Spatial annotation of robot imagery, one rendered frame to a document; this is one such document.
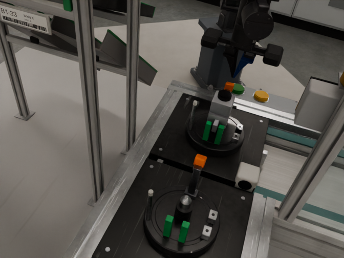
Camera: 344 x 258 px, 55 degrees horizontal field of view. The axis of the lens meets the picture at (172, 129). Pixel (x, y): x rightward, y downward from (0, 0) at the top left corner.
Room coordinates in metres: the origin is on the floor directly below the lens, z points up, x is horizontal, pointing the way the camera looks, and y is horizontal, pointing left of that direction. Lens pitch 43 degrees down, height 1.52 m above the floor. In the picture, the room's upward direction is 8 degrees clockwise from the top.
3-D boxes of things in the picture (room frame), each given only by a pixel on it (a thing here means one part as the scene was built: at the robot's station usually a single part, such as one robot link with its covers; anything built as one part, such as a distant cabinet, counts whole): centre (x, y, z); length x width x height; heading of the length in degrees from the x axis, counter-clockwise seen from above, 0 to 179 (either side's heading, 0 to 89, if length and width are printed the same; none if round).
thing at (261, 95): (0.77, -0.24, 0.96); 0.04 x 0.04 x 0.02
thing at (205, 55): (0.97, -0.13, 0.96); 0.15 x 0.15 x 0.20; 27
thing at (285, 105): (0.77, -0.24, 0.93); 0.21 x 0.07 x 0.06; 76
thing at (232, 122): (0.58, -0.10, 0.98); 0.14 x 0.14 x 0.02
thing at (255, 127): (0.58, -0.10, 0.96); 0.24 x 0.24 x 0.02; 76
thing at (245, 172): (0.46, -0.17, 0.97); 0.05 x 0.05 x 0.04; 76
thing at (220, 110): (0.57, -0.10, 1.06); 0.08 x 0.04 x 0.07; 166
